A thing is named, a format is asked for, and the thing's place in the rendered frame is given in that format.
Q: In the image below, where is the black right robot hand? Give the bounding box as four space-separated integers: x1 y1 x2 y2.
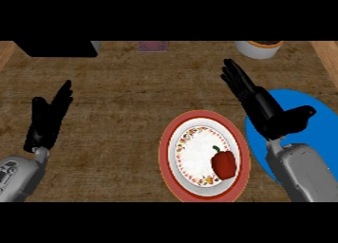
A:
219 58 318 142

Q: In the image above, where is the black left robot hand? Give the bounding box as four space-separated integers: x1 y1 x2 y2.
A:
21 79 74 155

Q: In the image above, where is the blue round plate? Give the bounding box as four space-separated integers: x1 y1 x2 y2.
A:
244 88 338 196

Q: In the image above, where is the red bell pepper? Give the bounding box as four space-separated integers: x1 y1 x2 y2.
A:
210 145 238 181

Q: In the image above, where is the white floral-rimmed plate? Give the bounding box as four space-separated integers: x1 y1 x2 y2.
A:
166 117 241 197

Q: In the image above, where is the white pot with orange rim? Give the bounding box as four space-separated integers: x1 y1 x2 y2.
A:
234 40 285 61

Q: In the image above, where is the black appliance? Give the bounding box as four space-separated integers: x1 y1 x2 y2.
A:
12 40 98 59

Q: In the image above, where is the red round placemat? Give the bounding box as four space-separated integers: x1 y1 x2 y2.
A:
157 109 251 203

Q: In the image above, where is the purple box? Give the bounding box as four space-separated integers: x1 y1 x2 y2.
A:
136 40 170 52

